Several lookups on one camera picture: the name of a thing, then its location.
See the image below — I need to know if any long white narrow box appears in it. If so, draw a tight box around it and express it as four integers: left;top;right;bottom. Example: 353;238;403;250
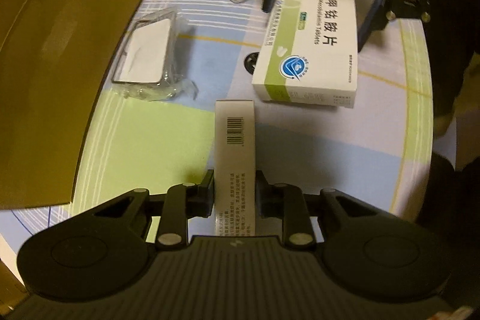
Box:
214;100;256;236

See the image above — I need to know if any white green tablet box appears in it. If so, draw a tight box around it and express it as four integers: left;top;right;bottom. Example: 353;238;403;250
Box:
251;0;358;108

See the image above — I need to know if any black cable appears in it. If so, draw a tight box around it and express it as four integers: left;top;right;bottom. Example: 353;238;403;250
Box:
242;52;260;73

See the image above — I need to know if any clear white box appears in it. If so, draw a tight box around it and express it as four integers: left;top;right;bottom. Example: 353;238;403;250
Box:
112;7;198;101

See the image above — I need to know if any checked tablecloth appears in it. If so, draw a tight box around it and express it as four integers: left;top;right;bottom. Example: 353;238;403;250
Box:
1;0;434;252

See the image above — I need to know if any brown cardboard box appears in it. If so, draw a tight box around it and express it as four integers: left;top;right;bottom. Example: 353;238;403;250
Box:
1;0;142;210

